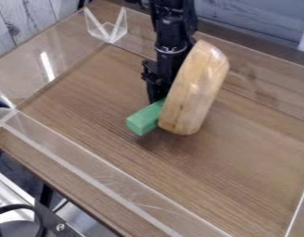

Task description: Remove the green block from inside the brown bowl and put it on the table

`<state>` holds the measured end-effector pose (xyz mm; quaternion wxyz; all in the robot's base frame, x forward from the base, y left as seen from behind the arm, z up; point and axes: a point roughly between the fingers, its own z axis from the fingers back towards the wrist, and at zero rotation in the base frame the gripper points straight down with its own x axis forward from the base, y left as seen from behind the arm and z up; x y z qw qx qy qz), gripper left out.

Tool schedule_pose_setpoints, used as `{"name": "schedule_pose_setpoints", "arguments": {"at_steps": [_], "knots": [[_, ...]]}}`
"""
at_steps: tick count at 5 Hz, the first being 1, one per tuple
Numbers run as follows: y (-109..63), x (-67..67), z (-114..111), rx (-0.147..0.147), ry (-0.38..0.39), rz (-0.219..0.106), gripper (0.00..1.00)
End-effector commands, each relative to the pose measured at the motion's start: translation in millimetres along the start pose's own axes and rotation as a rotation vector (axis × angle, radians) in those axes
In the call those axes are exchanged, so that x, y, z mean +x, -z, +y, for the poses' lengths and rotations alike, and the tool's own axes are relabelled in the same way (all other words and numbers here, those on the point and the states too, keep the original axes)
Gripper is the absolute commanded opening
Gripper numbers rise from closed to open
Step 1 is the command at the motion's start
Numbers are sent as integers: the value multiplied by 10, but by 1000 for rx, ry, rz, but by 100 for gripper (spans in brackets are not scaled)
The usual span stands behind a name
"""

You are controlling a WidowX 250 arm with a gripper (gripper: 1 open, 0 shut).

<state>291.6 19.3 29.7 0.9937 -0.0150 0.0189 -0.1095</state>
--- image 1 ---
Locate light wooden bowl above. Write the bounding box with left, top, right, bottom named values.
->
left=159, top=40, right=230, bottom=135

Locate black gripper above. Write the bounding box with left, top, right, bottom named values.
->
left=141, top=45, right=189, bottom=105

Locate green rectangular block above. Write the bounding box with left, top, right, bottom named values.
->
left=127, top=100, right=164, bottom=136

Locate black cable loop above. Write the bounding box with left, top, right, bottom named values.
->
left=0, top=203, right=47, bottom=237

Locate black table leg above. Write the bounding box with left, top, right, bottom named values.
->
left=40, top=184, right=55, bottom=208

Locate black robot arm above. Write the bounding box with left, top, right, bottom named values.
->
left=143, top=0, right=197, bottom=103

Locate clear acrylic corner bracket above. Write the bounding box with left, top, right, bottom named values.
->
left=84, top=7, right=127, bottom=44

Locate clear acrylic tray wall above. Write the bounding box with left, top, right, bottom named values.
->
left=0, top=100, right=231, bottom=237

